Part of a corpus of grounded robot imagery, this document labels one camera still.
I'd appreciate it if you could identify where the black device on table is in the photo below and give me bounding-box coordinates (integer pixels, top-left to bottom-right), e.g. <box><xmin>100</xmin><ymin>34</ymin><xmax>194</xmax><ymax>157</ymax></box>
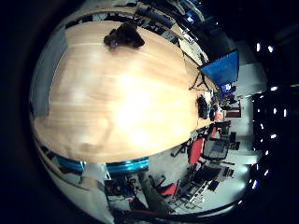
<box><xmin>197</xmin><ymin>94</ymin><xmax>210</xmax><ymax>120</ymax></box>

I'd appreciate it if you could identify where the black tripod stand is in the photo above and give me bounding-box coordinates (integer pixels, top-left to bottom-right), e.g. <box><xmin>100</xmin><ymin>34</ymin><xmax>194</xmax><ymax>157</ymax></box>
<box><xmin>189</xmin><ymin>70</ymin><xmax>211</xmax><ymax>91</ymax></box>

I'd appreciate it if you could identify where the red office chair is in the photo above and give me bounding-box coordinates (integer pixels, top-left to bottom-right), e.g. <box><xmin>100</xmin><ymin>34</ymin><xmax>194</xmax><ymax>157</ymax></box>
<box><xmin>188</xmin><ymin>137</ymin><xmax>206</xmax><ymax>166</ymax></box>
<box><xmin>159</xmin><ymin>182</ymin><xmax>179</xmax><ymax>198</ymax></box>

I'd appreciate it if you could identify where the large blue monitor screen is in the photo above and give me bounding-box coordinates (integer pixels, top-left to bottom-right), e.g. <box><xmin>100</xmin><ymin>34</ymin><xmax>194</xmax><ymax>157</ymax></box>
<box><xmin>199</xmin><ymin>50</ymin><xmax>241</xmax><ymax>87</ymax></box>

